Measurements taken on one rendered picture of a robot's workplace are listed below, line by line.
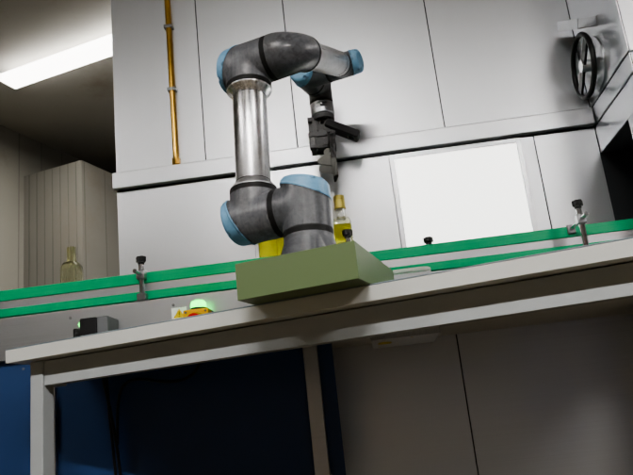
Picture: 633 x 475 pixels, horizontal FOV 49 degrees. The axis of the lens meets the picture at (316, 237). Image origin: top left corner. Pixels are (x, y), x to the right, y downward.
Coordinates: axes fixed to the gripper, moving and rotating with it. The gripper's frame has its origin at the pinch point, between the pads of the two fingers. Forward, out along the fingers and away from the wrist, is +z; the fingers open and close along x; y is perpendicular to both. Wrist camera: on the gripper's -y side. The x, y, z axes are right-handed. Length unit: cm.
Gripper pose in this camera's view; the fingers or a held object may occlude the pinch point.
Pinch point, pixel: (336, 174)
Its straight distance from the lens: 218.0
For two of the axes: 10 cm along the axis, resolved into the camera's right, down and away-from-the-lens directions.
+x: -0.7, -2.5, -9.6
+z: 1.1, 9.6, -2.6
